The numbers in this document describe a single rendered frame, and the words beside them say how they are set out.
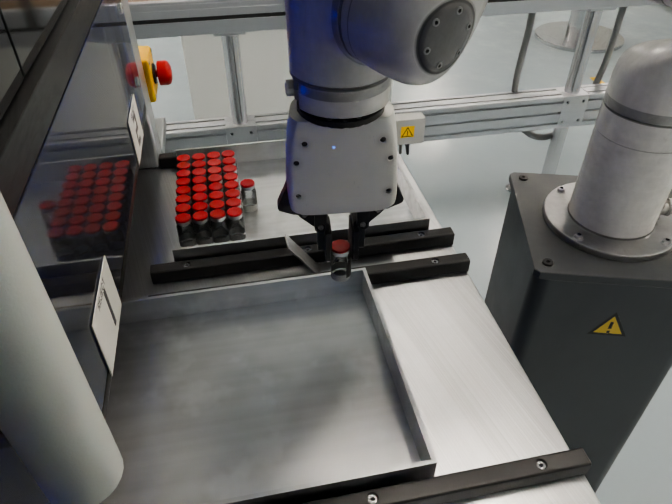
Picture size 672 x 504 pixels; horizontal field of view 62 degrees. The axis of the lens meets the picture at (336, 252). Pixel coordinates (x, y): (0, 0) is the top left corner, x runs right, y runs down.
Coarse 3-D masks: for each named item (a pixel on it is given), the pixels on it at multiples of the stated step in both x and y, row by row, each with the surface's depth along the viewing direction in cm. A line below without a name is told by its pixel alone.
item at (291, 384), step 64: (128, 320) 65; (192, 320) 66; (256, 320) 66; (320, 320) 66; (384, 320) 61; (128, 384) 58; (192, 384) 58; (256, 384) 58; (320, 384) 58; (384, 384) 58; (128, 448) 53; (192, 448) 53; (256, 448) 53; (320, 448) 53; (384, 448) 53
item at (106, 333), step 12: (108, 276) 49; (108, 288) 48; (96, 300) 44; (120, 300) 52; (96, 312) 44; (108, 312) 47; (120, 312) 51; (96, 324) 43; (108, 324) 47; (96, 336) 43; (108, 336) 46; (108, 348) 46; (108, 360) 45
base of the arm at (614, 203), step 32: (608, 128) 72; (640, 128) 69; (608, 160) 74; (640, 160) 71; (576, 192) 81; (608, 192) 76; (640, 192) 74; (576, 224) 82; (608, 224) 78; (640, 224) 77; (608, 256) 77; (640, 256) 76
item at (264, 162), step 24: (240, 144) 91; (264, 144) 92; (240, 168) 92; (264, 168) 92; (240, 192) 86; (264, 192) 86; (408, 192) 82; (264, 216) 81; (288, 216) 81; (336, 216) 81; (384, 216) 81; (408, 216) 81; (240, 240) 72; (264, 240) 72; (312, 240) 74
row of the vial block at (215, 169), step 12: (216, 156) 86; (216, 168) 83; (216, 180) 80; (216, 192) 78; (216, 204) 76; (216, 216) 74; (216, 228) 74; (228, 228) 79; (216, 240) 76; (228, 240) 77
